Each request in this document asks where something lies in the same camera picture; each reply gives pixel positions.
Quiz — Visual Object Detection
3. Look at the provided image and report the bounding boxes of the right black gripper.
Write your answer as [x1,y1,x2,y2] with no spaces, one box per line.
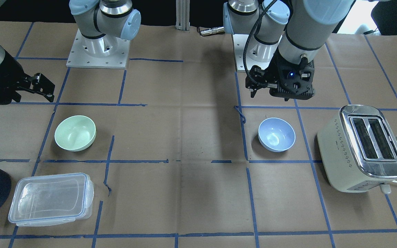
[0,52,55,105]

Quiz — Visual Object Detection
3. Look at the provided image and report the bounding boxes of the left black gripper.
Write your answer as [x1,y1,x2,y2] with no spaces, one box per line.
[245,52,315,101]

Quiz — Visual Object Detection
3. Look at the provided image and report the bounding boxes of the blue bowl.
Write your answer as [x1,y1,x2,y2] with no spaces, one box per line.
[258,117,296,152]

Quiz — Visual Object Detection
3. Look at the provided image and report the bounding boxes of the green bowl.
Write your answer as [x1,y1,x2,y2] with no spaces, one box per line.
[54,115,97,152]

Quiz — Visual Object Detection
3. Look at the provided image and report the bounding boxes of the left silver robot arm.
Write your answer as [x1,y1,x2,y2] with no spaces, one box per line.
[223,0,354,101]

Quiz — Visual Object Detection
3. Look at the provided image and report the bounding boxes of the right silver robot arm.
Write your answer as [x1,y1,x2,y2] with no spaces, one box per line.
[0,0,141,105]

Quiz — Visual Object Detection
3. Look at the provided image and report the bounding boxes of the clear plastic food container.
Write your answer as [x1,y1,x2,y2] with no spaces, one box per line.
[8,173,94,227]

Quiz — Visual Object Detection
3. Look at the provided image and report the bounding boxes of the cream two-slot toaster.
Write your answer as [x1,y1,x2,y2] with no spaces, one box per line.
[317,105,397,194]

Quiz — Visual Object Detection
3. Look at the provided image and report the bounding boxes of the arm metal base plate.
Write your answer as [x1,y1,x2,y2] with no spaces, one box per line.
[66,30,131,69]
[231,34,282,72]

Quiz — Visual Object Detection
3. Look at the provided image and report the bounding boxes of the aluminium frame post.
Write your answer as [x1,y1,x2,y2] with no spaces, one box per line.
[175,0,190,32]

